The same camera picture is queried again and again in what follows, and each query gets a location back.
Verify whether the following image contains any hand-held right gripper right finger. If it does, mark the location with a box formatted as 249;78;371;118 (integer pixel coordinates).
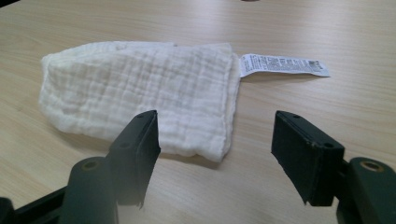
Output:
271;110;346;207

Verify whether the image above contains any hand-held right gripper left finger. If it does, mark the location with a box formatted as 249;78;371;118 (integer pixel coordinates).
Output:
106;109;163;209

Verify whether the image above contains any white muslin cloth with label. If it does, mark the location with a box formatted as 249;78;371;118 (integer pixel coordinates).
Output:
38;40;332;163

